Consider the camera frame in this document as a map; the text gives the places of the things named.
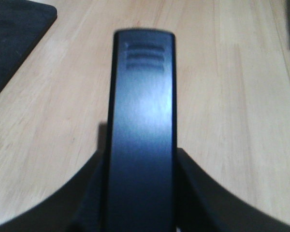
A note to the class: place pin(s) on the black stapler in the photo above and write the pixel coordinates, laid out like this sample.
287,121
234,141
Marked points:
141,139

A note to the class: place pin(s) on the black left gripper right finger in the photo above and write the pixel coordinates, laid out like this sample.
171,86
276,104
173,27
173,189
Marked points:
203,205

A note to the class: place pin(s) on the black computer monitor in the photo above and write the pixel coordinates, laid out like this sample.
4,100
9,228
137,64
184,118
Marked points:
22,24

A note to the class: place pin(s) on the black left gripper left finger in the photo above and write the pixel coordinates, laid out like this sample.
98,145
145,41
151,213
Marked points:
75,207

